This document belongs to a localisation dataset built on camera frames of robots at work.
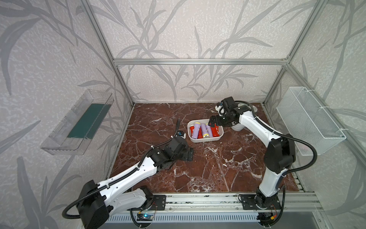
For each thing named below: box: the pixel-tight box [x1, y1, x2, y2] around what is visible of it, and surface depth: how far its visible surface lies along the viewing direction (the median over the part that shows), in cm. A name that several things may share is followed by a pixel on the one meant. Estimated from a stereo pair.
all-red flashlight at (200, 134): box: [196, 127, 204, 139], surface depth 98 cm
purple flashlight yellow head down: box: [201, 123, 210, 139], surface depth 101 cm
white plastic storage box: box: [187, 118, 224, 143], surface depth 98 cm
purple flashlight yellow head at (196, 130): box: [192, 121, 201, 139], surface depth 98 cm
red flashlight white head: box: [189, 125, 195, 138], surface depth 101 cm
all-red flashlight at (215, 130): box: [211, 123, 220, 137], surface depth 99 cm
